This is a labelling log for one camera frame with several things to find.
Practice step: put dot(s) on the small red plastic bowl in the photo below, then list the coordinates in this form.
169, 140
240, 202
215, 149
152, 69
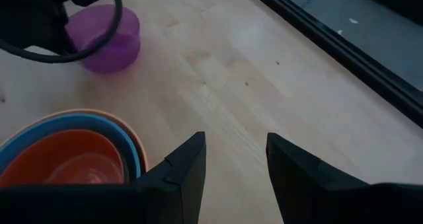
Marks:
59, 158

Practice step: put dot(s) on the large blue plastic bowl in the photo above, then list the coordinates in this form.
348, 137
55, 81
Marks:
125, 141

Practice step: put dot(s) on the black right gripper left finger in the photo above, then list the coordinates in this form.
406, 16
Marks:
178, 181

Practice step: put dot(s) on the small purple plastic bowl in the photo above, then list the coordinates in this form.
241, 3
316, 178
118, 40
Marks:
115, 49

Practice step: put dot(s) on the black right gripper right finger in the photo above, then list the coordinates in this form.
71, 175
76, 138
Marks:
304, 184

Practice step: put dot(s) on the large orange plastic bowl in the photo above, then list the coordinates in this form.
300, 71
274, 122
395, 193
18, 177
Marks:
140, 144

